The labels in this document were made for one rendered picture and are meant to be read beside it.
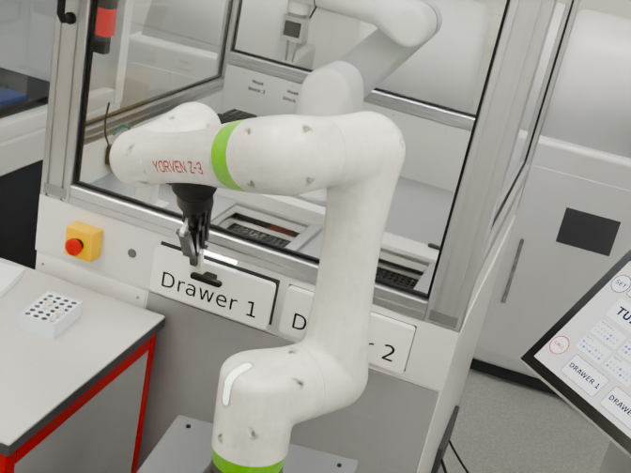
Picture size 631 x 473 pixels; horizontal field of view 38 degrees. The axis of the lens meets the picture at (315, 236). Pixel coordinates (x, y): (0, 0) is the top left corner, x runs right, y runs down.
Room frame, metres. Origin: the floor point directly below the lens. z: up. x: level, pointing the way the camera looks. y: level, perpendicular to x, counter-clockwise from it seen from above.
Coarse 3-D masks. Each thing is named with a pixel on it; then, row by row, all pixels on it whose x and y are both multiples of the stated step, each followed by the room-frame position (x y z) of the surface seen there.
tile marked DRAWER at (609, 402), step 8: (608, 392) 1.50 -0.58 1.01; (616, 392) 1.49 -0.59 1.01; (624, 392) 1.48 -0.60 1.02; (608, 400) 1.48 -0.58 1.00; (616, 400) 1.48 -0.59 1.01; (624, 400) 1.47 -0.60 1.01; (608, 408) 1.47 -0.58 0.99; (616, 408) 1.46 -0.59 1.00; (624, 408) 1.46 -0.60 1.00; (616, 416) 1.45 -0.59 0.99; (624, 416) 1.44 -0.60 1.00; (624, 424) 1.43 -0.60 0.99
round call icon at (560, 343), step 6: (558, 336) 1.65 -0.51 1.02; (564, 336) 1.64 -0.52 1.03; (552, 342) 1.64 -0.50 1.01; (558, 342) 1.64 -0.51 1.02; (564, 342) 1.63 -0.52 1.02; (570, 342) 1.63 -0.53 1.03; (546, 348) 1.64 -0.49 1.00; (552, 348) 1.63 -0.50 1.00; (558, 348) 1.63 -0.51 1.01; (564, 348) 1.62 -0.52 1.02; (558, 354) 1.62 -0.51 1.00
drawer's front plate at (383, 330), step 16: (288, 288) 1.81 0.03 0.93; (288, 304) 1.81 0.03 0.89; (304, 304) 1.80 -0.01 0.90; (288, 320) 1.81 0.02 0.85; (384, 320) 1.76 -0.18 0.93; (384, 336) 1.75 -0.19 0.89; (400, 336) 1.74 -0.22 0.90; (384, 352) 1.75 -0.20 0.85; (400, 352) 1.74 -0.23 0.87; (400, 368) 1.74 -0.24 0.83
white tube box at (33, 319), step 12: (36, 300) 1.76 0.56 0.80; (60, 300) 1.78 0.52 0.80; (72, 300) 1.80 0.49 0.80; (24, 312) 1.71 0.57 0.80; (36, 312) 1.72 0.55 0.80; (48, 312) 1.73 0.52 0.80; (72, 312) 1.76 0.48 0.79; (24, 324) 1.69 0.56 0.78; (36, 324) 1.68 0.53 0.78; (48, 324) 1.68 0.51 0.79; (60, 324) 1.70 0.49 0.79; (48, 336) 1.68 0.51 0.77
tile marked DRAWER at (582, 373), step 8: (576, 360) 1.58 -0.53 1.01; (584, 360) 1.58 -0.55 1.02; (568, 368) 1.58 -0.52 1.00; (576, 368) 1.57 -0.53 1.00; (584, 368) 1.56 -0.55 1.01; (592, 368) 1.56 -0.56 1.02; (568, 376) 1.56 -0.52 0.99; (576, 376) 1.56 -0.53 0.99; (584, 376) 1.55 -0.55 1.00; (592, 376) 1.54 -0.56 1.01; (600, 376) 1.53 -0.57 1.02; (576, 384) 1.54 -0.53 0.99; (584, 384) 1.53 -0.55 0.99; (592, 384) 1.53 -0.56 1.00; (600, 384) 1.52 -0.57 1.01; (592, 392) 1.51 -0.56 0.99
